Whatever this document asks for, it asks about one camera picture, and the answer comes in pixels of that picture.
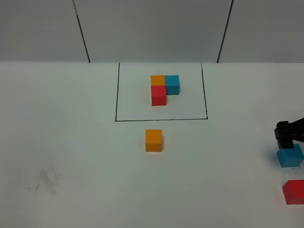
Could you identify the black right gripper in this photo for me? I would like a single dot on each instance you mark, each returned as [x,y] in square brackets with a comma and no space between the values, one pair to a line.
[286,132]

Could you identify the blue template block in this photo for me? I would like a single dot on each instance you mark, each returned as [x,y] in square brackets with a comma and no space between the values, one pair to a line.
[172,83]

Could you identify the red template block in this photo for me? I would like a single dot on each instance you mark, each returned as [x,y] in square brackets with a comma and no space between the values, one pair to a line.
[158,95]

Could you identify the orange template block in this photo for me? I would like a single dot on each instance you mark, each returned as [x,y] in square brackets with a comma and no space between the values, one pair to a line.
[157,80]

